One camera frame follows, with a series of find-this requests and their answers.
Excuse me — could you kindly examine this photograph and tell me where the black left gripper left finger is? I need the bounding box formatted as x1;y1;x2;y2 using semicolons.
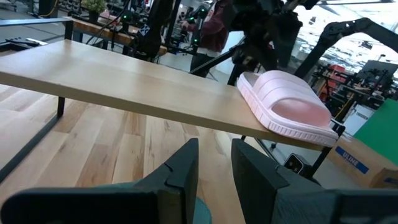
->
0;138;200;224

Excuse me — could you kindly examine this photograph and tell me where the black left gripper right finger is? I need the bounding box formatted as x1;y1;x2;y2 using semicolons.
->
231;138;398;224

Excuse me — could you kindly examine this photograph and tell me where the teal slide sandal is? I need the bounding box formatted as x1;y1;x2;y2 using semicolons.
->
93;182;213;224

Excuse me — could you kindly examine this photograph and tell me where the pale pink slide sandal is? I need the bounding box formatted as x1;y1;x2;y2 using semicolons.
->
236;70;340;148

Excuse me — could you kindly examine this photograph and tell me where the person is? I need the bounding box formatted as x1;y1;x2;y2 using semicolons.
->
181;0;231;78

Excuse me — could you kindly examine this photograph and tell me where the brown cardboard box blue label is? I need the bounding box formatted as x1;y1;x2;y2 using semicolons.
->
325;135;398;190

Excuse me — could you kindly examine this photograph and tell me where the white cardboard box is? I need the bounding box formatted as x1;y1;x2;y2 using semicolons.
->
343;103;376;137

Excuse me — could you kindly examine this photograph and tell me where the green board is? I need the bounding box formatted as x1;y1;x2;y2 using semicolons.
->
353;98;398;157

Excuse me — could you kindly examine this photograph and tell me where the wooden background work table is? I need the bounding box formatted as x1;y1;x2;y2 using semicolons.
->
70;17;169;57

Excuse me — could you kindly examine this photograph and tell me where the small potted green plant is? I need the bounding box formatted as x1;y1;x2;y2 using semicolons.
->
81;0;108;23

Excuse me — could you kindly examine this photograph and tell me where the black camera box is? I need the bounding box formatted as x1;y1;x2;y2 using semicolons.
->
283;152;312;179

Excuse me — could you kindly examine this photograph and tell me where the wooden shelf with black frame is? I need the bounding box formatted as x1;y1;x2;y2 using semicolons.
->
0;17;346;184

